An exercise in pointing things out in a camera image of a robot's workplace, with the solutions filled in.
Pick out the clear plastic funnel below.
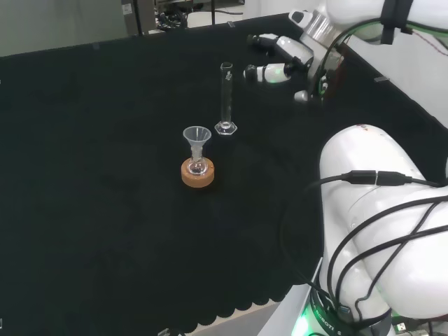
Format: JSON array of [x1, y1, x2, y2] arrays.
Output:
[[182, 126, 212, 157]]

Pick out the brown cork ring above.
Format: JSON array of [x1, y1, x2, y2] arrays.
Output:
[[181, 157, 215, 189]]

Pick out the clear glass graduated cylinder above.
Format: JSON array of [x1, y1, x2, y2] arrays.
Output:
[[213, 62, 239, 137]]

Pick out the black cable with plug connector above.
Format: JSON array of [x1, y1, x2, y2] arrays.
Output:
[[304, 169, 448, 192]]

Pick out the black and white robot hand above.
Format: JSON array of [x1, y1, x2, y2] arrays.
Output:
[[243, 33, 315, 84]]

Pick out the black bench cloth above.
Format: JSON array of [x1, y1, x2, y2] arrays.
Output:
[[0, 13, 448, 333]]

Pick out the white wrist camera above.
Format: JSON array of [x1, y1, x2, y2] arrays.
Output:
[[288, 10, 313, 27]]

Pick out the small round-bottom glass flask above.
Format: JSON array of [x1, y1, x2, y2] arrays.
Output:
[[187, 148, 208, 176]]

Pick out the grey cabinet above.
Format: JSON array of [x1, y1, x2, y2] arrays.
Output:
[[120, 0, 158, 38]]

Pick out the pale board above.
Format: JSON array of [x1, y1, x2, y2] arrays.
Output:
[[344, 29, 448, 120]]

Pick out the black strap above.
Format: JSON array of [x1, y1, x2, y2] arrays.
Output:
[[380, 0, 414, 45]]

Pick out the bundle of black cables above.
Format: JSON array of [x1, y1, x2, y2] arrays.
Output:
[[155, 8, 190, 29]]

